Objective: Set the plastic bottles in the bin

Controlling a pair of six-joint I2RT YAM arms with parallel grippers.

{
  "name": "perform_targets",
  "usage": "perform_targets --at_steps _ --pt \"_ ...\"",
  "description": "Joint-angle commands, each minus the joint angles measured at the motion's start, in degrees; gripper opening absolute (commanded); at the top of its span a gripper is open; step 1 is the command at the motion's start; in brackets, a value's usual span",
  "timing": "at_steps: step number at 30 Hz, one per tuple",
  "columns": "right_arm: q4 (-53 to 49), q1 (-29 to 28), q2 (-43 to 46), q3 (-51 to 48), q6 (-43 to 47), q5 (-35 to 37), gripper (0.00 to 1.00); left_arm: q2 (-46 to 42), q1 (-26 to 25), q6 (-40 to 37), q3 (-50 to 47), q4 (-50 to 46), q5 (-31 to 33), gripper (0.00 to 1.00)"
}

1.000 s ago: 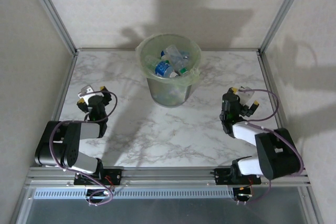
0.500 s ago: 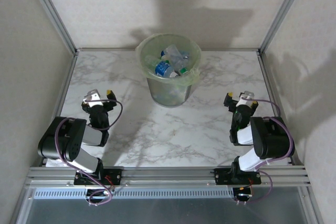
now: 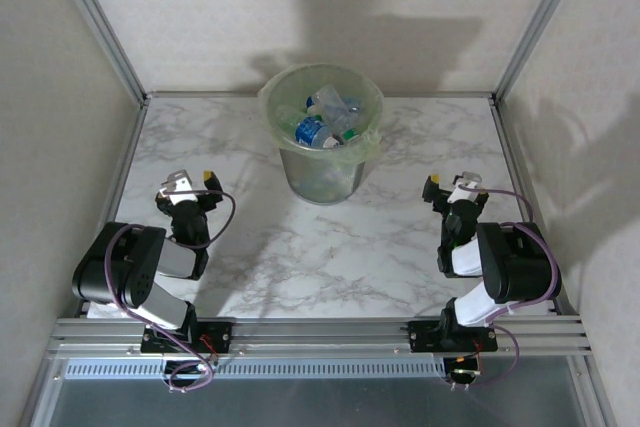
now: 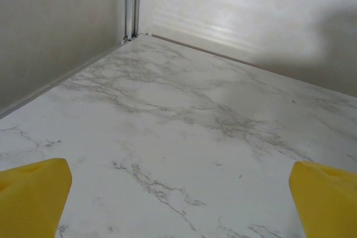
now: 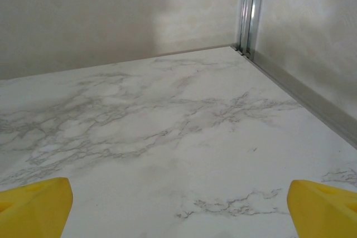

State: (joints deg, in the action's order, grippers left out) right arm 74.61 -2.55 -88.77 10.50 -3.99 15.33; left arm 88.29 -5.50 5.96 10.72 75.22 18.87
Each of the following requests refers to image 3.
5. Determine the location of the blue label bottle white cap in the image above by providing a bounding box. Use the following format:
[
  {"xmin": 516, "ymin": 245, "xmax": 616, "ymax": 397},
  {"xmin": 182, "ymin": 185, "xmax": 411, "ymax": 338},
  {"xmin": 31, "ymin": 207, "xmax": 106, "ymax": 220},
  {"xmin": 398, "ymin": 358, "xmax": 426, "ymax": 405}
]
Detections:
[{"xmin": 293, "ymin": 115, "xmax": 342, "ymax": 149}]

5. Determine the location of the metal mesh waste bin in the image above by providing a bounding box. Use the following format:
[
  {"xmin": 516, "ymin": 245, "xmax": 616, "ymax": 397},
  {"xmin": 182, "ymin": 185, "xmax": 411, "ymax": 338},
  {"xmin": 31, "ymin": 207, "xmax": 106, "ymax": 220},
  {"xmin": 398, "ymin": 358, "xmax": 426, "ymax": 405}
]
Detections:
[{"xmin": 264, "ymin": 64, "xmax": 386, "ymax": 206}]

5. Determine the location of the wide aluminium extrusion beam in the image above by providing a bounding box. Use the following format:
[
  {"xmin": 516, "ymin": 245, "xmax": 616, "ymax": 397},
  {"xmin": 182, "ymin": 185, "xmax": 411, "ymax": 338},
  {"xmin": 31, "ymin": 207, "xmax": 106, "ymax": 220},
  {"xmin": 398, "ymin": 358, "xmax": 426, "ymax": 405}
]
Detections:
[{"xmin": 47, "ymin": 315, "xmax": 594, "ymax": 359}]

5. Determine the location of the grey metal panel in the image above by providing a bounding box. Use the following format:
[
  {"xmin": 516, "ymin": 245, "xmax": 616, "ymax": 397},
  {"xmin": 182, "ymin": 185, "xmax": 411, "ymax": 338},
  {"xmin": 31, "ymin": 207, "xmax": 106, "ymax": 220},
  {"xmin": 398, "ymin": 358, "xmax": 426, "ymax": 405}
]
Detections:
[{"xmin": 49, "ymin": 377, "xmax": 586, "ymax": 427}]

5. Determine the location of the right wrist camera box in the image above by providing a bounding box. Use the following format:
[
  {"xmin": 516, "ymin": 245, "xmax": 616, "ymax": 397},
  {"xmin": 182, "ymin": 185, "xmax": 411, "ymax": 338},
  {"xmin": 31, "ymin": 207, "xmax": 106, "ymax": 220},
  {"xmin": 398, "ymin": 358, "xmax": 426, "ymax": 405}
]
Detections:
[{"xmin": 446, "ymin": 171, "xmax": 484, "ymax": 204}]

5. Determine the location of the aluminium frame rail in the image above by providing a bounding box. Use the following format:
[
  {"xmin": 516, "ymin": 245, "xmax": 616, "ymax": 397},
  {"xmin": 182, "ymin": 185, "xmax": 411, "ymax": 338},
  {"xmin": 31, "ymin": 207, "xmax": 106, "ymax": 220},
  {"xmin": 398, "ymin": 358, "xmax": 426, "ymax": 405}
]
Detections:
[
  {"xmin": 74, "ymin": 99, "xmax": 151, "ymax": 319},
  {"xmin": 147, "ymin": 90, "xmax": 497, "ymax": 100},
  {"xmin": 491, "ymin": 99, "xmax": 581, "ymax": 319}
]

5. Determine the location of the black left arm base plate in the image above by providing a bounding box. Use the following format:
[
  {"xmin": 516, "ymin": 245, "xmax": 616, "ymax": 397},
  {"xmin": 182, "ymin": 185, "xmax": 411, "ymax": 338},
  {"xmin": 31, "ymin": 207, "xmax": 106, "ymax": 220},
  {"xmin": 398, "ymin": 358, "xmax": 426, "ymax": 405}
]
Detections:
[{"xmin": 139, "ymin": 320, "xmax": 234, "ymax": 354}]

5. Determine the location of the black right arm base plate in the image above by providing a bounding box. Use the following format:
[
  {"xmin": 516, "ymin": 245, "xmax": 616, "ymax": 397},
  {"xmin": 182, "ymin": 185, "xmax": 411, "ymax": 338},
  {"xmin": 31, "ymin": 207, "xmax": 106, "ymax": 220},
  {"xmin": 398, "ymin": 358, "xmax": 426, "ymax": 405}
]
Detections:
[{"xmin": 406, "ymin": 319, "xmax": 500, "ymax": 353}]

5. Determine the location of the grey slotted cable duct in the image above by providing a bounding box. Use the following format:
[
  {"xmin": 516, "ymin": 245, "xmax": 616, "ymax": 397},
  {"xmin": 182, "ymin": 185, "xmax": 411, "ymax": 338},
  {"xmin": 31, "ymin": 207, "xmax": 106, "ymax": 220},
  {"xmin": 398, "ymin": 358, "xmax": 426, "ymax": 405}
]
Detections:
[{"xmin": 64, "ymin": 357, "xmax": 447, "ymax": 381}]

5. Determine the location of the aluminium frame post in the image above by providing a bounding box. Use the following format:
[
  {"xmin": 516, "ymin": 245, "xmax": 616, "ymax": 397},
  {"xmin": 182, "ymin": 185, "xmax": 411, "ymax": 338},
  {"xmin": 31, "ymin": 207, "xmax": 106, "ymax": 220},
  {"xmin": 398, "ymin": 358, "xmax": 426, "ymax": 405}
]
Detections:
[
  {"xmin": 492, "ymin": 0, "xmax": 594, "ymax": 104},
  {"xmin": 43, "ymin": 0, "xmax": 151, "ymax": 104}
]

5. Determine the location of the aluminium frame leg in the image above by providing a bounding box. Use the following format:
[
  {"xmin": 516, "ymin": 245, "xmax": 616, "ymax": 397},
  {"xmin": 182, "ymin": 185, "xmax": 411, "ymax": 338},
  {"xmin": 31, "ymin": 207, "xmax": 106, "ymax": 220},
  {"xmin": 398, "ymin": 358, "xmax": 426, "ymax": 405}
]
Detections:
[
  {"xmin": 569, "ymin": 356, "xmax": 614, "ymax": 427},
  {"xmin": 17, "ymin": 356, "xmax": 69, "ymax": 427}
]

